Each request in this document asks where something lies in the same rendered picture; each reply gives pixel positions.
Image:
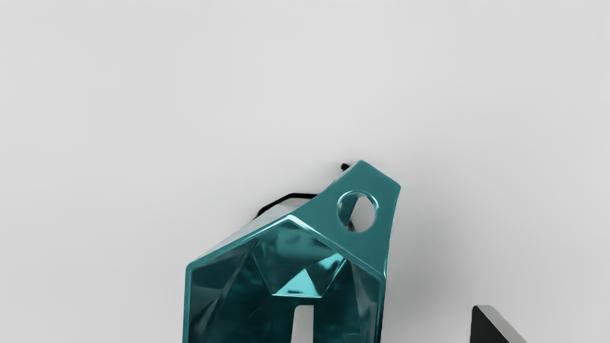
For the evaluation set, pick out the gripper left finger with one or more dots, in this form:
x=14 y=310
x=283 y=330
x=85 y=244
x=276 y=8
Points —
x=303 y=326

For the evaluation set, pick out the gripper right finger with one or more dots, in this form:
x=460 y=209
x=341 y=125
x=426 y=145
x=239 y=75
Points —
x=488 y=331

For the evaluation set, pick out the teal faceted mug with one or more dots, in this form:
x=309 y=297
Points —
x=329 y=224

